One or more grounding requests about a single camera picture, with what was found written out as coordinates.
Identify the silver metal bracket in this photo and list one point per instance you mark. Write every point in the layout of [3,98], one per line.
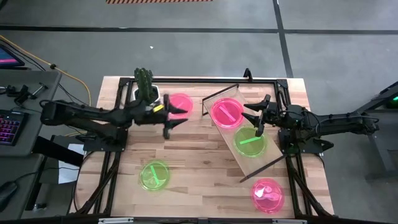
[289,221]
[116,220]

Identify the grey desk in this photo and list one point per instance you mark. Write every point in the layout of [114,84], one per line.
[21,168]
[37,124]

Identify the black flat box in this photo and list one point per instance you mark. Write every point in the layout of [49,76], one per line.
[56,151]

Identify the green cactus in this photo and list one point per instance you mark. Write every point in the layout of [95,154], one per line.
[143,84]

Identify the backlit black keyboard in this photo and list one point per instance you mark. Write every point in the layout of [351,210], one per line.
[9,127]

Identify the green translucent plastic plate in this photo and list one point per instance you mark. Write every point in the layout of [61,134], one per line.
[146,177]
[248,149]

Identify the black desk clamp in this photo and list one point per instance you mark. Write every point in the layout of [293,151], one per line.
[20,93]

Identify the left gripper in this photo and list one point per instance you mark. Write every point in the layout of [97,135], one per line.
[152,116]

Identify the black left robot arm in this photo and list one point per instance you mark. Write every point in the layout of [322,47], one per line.
[93,115]

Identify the wooden tray board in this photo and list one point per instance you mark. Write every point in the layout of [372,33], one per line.
[264,161]

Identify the white paper sheet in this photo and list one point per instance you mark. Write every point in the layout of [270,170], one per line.
[66,174]

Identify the dark screen with pink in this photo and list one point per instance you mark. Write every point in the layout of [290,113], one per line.
[7,59]

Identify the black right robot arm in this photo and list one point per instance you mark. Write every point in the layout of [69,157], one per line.
[335,123]

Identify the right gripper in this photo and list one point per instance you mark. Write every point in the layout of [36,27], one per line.
[270,113]

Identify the black computer mouse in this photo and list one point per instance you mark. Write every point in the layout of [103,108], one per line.
[6,194]

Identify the pink translucent plastic plate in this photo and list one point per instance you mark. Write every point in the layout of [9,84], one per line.
[217,118]
[182,101]
[267,205]

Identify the white plant pot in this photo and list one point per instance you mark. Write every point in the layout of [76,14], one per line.
[157,93]

